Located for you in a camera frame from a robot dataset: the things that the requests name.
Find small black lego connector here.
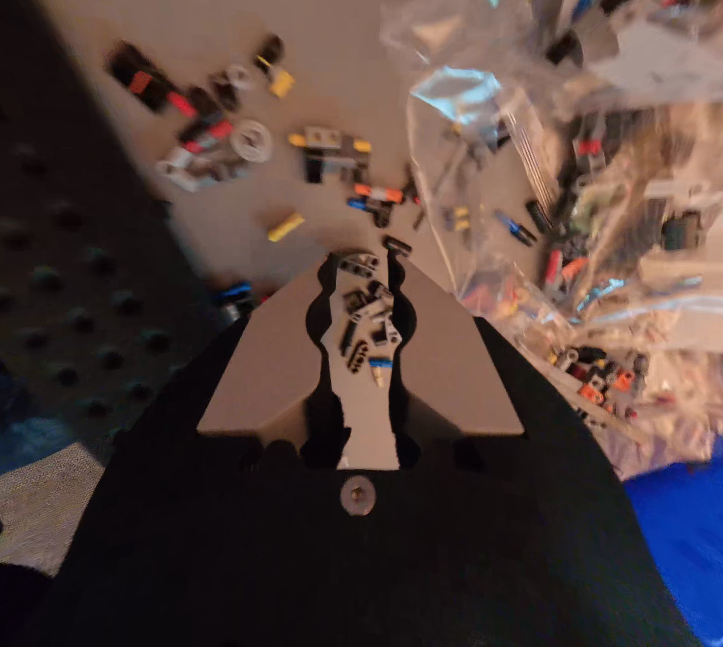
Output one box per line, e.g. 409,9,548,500
209,73,241,111

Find pile of clear lego bags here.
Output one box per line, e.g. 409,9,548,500
378,0,723,481

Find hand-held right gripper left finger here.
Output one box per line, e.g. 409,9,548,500
197,253,352,470

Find yellow lego axle pin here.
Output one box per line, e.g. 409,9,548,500
267,212,306,242

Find grey lego pulley wheel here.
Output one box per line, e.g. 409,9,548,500
230,118,273,164

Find grey yellow lego connector assembly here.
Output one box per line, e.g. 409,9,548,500
288,126,374,184

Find orange grey lego pin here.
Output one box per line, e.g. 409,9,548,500
353,182,404,204

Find blue plastic bin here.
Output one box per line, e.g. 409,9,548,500
621,444,723,647

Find black perforated pad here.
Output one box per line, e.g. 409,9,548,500
0,0,249,473

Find orange blue black connector cluster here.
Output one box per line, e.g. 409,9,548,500
346,196,396,229

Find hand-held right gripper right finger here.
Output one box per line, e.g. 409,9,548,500
386,251,527,470

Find black yellow lego connector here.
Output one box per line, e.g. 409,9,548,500
251,34,296,99

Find loose small lego pieces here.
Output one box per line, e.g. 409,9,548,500
338,236,413,389

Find black lego panel red stripe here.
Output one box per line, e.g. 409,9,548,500
104,39,198,119

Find blue lego axle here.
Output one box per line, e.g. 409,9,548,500
212,281,255,309

